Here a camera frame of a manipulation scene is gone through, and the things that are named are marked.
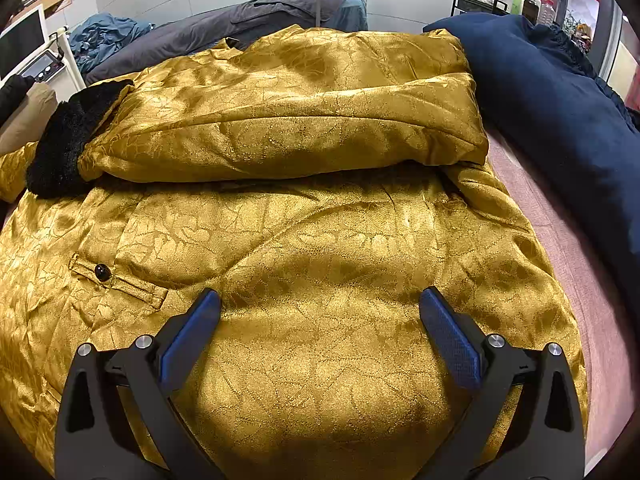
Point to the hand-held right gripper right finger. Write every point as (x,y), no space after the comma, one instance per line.
(450,340)

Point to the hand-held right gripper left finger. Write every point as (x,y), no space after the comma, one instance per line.
(192,335)

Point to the gold patterned padded jacket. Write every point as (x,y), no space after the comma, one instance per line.
(300,240)

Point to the pink polka dot blanket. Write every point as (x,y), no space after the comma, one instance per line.
(585,310)

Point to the navy blue garment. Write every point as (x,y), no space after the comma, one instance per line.
(540,90)

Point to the beige folded garment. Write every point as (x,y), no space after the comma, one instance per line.
(30,120)

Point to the black quilted jacket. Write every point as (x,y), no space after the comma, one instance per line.
(12,97)

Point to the grey-blue duvet on bed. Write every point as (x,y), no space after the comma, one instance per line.
(200,35)

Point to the grey control panel device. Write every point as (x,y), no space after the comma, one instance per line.
(45,66)

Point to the blue crumpled jacket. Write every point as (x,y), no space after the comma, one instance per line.
(105,35)

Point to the potted green plant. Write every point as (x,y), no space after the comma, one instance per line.
(580,30)

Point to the white monitor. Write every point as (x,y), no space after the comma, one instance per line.
(20,40)

